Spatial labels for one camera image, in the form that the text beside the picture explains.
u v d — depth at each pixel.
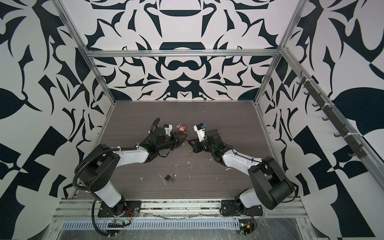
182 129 1.02
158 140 0.71
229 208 0.74
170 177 0.84
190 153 0.94
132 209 0.73
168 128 0.85
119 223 0.70
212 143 0.69
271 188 0.43
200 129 0.77
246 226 0.71
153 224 0.71
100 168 0.46
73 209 0.75
